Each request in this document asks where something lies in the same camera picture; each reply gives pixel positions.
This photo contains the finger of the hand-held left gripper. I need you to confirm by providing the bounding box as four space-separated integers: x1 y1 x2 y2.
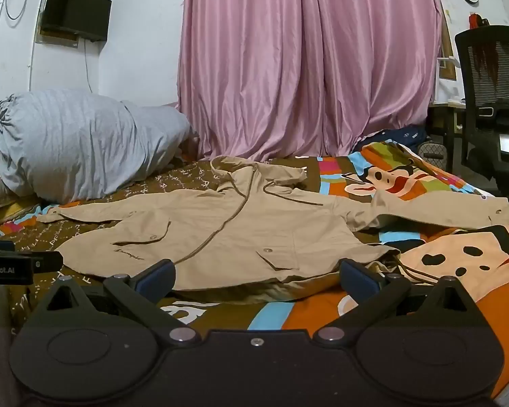
32 251 64 273

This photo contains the colourful printed blanket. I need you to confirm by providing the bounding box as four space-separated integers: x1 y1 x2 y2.
0 140 509 400

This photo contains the black wall television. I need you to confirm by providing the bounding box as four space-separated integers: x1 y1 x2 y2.
40 0 113 43

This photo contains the red hanging ornament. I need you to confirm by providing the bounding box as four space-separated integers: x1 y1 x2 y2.
469 14 500 78

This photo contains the dark blue bag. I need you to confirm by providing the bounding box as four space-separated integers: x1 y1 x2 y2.
360 125 427 152

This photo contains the beige hooded jacket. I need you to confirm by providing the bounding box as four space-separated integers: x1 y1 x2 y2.
36 155 509 306

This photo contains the grey pillow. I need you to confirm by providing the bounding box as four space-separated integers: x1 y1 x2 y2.
0 90 192 204

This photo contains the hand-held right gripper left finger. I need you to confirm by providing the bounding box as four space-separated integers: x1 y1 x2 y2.
46 258 203 347

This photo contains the thin television cable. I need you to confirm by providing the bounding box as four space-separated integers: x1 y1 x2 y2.
83 39 96 95

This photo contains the wooden desk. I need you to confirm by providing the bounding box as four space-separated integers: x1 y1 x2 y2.
427 98 468 171

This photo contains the black mesh office chair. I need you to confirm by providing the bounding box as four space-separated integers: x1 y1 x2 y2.
455 25 509 199

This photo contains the pink curtain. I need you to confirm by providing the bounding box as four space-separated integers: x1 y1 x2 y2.
177 0 444 162

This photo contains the wooden picture frame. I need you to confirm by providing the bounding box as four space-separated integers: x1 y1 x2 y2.
438 16 457 81

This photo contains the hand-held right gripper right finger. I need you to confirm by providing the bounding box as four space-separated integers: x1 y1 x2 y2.
312 258 476 347

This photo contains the patterned brown bag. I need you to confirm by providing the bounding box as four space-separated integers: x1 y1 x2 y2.
417 141 449 171

